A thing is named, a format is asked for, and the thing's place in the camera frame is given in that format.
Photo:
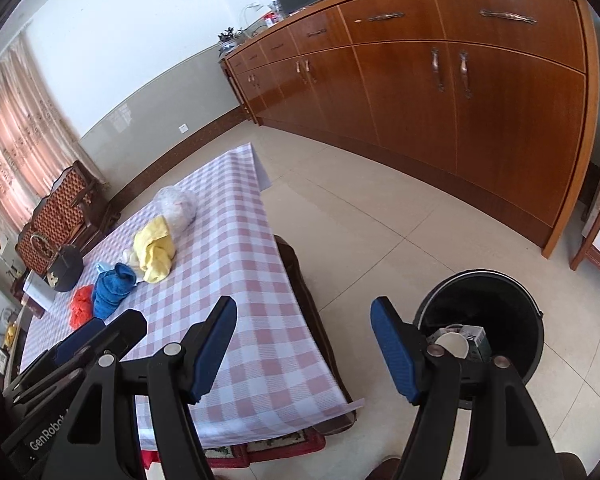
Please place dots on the blue and white paper cup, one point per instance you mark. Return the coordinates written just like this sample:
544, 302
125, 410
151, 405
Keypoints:
450, 344

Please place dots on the yellow cloth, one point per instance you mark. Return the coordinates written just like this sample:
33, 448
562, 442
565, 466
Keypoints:
155, 250

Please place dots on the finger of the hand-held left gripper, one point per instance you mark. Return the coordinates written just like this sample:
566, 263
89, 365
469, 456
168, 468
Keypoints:
125, 330
77, 342

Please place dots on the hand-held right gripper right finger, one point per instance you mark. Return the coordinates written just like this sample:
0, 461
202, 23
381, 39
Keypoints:
395, 355

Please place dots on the checkered tablecloth table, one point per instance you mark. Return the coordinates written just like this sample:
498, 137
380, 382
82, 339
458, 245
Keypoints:
230, 235

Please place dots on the red can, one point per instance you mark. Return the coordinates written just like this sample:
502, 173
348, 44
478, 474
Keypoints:
269, 17

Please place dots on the clear plastic bag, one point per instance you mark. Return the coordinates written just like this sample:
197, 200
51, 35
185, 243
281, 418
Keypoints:
175, 205

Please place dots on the clear spray bottle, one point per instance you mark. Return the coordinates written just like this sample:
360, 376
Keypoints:
276, 5

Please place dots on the dark wooden table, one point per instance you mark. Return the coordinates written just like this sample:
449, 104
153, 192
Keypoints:
300, 280

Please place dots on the red patterned rug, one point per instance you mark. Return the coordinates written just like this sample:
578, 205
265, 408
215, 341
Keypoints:
280, 447

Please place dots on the person's right shoe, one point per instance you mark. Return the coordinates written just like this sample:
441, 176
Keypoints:
385, 467

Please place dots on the white tea tin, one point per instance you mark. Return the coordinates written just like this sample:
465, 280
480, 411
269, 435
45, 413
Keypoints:
37, 292

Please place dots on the brown wooden sideboard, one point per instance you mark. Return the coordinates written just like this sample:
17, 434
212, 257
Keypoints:
430, 110

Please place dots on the potted plant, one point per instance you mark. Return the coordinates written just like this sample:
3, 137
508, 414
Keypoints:
228, 40

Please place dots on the green and white carton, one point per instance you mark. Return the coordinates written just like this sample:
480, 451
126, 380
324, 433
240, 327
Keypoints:
474, 337

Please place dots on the black trash bin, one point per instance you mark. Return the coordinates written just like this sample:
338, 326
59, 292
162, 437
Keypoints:
510, 320

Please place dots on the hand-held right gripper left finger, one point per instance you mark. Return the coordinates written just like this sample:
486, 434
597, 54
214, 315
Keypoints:
212, 350

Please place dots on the red cloth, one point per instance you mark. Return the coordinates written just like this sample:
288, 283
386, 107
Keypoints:
82, 307

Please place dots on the low cabinet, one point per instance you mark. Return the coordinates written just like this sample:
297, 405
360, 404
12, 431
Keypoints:
0, 320

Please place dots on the pink embroidered curtain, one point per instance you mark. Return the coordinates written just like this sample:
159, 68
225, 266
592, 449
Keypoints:
15, 135

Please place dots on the black iron teapot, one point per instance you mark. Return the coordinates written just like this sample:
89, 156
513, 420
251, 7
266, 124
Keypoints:
65, 270

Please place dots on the blue cloth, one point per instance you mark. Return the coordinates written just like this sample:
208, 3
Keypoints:
110, 292

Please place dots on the wooden sofa with orange cushions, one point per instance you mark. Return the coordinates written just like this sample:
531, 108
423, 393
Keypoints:
55, 205

